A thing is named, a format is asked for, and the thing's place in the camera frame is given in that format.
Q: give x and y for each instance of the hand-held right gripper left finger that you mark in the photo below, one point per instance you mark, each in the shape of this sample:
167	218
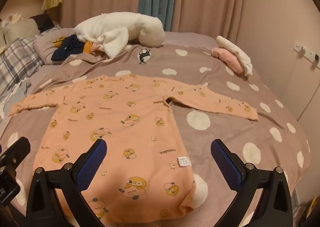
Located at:
93	161

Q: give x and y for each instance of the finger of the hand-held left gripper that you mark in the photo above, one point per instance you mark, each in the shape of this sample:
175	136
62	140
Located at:
16	148

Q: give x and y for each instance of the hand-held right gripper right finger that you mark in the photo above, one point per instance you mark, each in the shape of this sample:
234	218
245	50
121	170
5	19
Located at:
224	163

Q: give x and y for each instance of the orange printed baby shirt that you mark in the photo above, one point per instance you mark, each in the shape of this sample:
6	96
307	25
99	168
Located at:
117	127

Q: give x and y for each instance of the grey blue clothes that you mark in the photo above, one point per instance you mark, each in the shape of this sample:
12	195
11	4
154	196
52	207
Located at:
12	92

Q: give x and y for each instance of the mauve polka dot blanket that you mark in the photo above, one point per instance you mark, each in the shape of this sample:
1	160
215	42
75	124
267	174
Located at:
225	127

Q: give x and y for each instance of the plaid pillow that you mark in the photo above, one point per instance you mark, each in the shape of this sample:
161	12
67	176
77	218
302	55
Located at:
17	59

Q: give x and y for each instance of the folded pink garment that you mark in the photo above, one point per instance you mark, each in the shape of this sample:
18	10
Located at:
228	58

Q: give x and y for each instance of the mauve pillow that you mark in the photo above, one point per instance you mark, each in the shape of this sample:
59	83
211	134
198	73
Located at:
46	47

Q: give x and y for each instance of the navy blue garment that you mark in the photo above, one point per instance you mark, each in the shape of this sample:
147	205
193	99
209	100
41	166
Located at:
66	48

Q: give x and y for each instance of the folded white garment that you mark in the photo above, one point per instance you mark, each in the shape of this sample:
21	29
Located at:
237	52

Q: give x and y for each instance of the small pink cloth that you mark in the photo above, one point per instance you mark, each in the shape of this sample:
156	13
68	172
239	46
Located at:
97	48

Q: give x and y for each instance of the mustard yellow garment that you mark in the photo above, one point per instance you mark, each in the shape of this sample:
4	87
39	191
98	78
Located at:
58	42
88	47

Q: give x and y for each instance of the cream knitted cloth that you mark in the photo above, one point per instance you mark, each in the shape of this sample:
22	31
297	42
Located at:
20	28

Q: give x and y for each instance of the dark brown cushion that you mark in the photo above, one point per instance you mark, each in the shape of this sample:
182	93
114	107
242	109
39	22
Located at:
45	21

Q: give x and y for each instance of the lilac bed sheet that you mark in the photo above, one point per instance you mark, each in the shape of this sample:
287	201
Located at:
190	37

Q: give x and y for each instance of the white plush toy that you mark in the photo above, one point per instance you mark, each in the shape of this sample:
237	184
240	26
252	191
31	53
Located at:
120	29

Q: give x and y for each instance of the pink curtain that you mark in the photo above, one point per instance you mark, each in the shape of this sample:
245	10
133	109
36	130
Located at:
205	0

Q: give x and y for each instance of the white wall socket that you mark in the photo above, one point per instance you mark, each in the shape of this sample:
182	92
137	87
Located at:
307	51

